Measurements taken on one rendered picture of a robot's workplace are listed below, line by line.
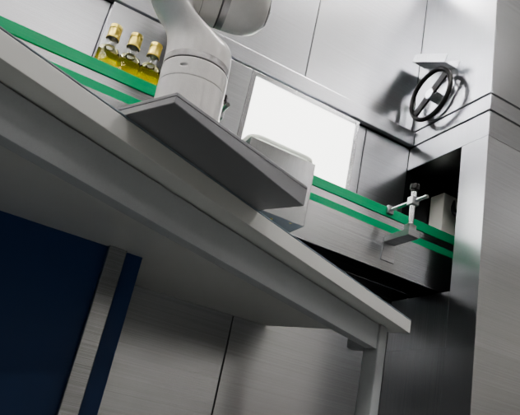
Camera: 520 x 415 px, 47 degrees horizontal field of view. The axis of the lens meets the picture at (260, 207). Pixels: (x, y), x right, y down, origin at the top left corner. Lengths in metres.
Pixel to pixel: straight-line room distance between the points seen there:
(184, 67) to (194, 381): 0.93
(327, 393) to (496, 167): 0.86
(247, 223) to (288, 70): 1.12
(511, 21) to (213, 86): 1.48
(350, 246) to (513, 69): 0.88
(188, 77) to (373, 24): 1.48
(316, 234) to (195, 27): 0.79
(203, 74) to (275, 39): 1.10
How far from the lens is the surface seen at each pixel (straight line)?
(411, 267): 1.87
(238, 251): 1.06
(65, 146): 0.83
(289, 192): 0.95
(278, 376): 1.81
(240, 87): 1.94
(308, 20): 2.25
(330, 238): 1.71
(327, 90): 2.13
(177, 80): 1.04
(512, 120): 2.13
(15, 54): 0.77
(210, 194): 0.95
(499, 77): 2.16
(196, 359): 1.70
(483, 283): 1.82
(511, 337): 1.87
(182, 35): 1.10
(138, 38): 1.71
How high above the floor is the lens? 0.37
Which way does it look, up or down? 22 degrees up
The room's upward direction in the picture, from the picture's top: 12 degrees clockwise
